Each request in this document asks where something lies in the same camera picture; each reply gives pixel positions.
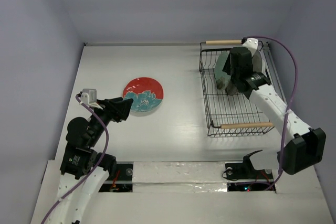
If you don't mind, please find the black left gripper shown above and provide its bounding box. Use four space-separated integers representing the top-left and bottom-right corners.
88 96 133 146

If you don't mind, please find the red blue floral plate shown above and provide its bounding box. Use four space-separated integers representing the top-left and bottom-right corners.
122 77 164 113

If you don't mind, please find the blue white floral plate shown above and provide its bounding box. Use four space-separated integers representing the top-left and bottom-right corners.
252 51 263 72

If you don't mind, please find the light green flower plate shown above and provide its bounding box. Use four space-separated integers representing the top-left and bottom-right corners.
214 51 230 90

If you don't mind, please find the grey brown deer plate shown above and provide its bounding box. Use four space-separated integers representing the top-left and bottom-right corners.
225 81 239 96

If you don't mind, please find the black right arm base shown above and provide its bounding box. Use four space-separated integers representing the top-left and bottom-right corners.
222 150 274 182

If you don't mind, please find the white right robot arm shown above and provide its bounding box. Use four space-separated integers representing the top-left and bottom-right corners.
223 46 326 175

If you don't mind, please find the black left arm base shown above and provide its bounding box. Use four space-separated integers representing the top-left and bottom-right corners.
99 162 133 193

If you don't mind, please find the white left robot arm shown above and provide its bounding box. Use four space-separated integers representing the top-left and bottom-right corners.
48 98 133 223

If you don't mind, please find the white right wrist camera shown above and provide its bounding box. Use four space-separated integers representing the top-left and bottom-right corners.
241 37 259 56

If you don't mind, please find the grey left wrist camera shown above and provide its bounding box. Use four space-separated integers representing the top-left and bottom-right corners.
80 89 99 108

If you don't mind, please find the black wire dish rack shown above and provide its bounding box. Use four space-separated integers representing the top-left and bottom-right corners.
199 42 273 137

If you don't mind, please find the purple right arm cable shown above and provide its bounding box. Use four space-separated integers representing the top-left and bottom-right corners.
236 36 300 191

